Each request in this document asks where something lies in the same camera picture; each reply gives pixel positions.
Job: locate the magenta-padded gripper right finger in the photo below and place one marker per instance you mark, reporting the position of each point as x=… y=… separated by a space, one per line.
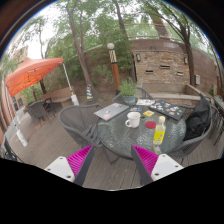
x=165 y=166

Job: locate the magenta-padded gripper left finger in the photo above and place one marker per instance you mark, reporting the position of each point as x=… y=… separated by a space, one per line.
x=60 y=166

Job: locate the clear bottle with yellow label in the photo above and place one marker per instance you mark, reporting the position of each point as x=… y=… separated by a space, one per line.
x=159 y=134

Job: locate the flat round red coaster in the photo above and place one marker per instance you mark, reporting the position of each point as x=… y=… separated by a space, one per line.
x=150 y=125

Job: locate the small yellow card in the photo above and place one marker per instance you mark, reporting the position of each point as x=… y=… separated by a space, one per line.
x=148 y=113

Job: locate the white ceramic mug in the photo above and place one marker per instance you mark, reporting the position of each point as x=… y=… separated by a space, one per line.
x=133 y=120

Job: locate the black laptop with stickers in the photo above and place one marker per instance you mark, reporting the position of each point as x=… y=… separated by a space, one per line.
x=168 y=109

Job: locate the dark wicker chair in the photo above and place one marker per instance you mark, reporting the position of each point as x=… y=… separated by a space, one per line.
x=38 y=111

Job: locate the white printed booklet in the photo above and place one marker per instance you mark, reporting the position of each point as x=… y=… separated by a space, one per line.
x=145 y=102

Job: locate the white umbrella pole base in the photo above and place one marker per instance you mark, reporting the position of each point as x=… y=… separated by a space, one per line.
x=74 y=100

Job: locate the wooden bench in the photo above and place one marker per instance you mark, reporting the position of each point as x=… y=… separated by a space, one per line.
x=56 y=95

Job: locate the silver laptop with stickers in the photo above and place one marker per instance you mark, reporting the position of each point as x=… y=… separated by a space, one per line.
x=110 y=111

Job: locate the blue yellow striped cone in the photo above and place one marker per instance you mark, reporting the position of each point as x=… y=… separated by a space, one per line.
x=89 y=93

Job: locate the small round side table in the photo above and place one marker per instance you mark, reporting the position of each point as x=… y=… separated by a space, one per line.
x=219 y=101

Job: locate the green plant in teal pot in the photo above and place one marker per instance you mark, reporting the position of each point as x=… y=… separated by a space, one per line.
x=128 y=90

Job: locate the orange patio umbrella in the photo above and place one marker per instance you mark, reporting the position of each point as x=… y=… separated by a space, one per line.
x=28 y=73

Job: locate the grey wall box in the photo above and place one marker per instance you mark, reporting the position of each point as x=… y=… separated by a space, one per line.
x=197 y=79

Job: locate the wooden lamp post, globe light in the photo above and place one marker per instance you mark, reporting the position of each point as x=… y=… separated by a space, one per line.
x=115 y=71

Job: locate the black wall lamp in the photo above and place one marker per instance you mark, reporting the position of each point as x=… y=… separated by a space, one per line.
x=138 y=57
x=185 y=60

